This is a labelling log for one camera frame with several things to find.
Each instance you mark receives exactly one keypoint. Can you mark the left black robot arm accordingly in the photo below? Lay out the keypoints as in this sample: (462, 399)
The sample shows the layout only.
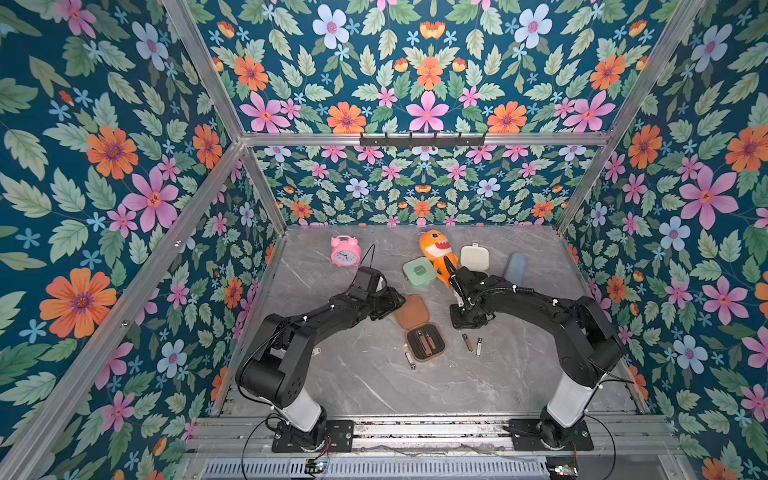
(276, 365)

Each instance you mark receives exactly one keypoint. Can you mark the white vented cable duct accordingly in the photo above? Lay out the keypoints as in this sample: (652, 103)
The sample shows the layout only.
(379, 468)

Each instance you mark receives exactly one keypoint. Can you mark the orange shark plush toy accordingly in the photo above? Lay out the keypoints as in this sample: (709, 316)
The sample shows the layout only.
(436, 247)

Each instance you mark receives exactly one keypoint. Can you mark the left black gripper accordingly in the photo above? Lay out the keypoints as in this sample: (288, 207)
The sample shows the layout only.
(392, 303)

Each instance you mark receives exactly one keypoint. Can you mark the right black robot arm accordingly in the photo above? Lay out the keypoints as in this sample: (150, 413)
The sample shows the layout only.
(587, 343)

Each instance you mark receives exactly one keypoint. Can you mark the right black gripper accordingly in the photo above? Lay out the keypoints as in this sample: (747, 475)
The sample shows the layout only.
(462, 296)

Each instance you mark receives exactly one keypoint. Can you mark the cream clipper case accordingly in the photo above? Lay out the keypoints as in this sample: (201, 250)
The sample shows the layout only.
(475, 258)

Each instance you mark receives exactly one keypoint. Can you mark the brown metal nail clipper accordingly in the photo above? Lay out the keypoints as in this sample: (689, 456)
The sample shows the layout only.
(467, 342)

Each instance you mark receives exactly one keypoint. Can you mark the pink alarm clock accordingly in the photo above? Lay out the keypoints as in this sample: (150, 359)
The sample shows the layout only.
(345, 251)

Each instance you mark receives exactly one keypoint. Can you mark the green clipper case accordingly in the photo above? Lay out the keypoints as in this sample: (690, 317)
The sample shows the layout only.
(419, 273)

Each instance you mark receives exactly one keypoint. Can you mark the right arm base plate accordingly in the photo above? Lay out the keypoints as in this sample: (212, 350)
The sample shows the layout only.
(548, 435)

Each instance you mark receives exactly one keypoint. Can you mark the brown nail file tool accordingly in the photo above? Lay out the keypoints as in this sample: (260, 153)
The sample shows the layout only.
(423, 343)

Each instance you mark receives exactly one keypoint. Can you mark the brown clipper case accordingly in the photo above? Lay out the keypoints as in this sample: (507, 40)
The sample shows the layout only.
(414, 317)

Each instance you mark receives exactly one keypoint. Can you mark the black wall hook rail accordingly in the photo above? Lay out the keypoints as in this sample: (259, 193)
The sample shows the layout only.
(409, 140)

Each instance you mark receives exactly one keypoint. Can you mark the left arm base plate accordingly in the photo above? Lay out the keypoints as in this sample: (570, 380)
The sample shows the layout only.
(328, 436)

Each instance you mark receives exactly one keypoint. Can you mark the blue closed case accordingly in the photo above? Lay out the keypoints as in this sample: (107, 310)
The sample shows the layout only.
(515, 270)

